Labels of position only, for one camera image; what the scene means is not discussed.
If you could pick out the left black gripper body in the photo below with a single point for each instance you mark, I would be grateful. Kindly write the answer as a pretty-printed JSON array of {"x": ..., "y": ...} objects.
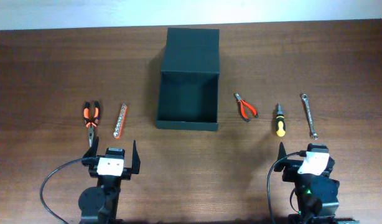
[{"x": 126, "y": 174}]

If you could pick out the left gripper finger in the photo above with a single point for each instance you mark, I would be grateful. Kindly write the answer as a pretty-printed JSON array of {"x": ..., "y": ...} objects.
[
  {"x": 136, "y": 162},
  {"x": 89, "y": 158}
]

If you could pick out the orange socket bit rail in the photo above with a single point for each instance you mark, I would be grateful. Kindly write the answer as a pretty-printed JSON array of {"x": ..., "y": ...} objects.
[{"x": 120, "y": 122}]

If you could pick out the orange black long-nose pliers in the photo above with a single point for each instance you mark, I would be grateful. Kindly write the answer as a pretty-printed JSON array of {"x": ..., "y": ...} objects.
[{"x": 91, "y": 121}]

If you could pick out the silver ring spanner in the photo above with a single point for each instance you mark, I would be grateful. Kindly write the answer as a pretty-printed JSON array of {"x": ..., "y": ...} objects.
[{"x": 305, "y": 100}]

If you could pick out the yellow black stubby screwdriver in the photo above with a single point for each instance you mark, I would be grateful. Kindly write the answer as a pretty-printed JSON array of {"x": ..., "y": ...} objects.
[{"x": 280, "y": 122}]

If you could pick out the small red cutting pliers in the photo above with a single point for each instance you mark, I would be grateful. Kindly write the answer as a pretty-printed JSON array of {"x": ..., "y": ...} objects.
[{"x": 242, "y": 104}]

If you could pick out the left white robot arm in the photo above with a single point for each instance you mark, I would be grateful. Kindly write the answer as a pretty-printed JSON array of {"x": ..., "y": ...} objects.
[{"x": 99, "y": 204}]

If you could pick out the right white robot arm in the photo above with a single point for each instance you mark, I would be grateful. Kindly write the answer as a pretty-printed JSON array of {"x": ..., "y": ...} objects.
[{"x": 315, "y": 191}]

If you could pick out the dark green open box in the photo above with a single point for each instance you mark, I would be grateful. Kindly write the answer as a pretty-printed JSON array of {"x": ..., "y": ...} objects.
[{"x": 190, "y": 71}]

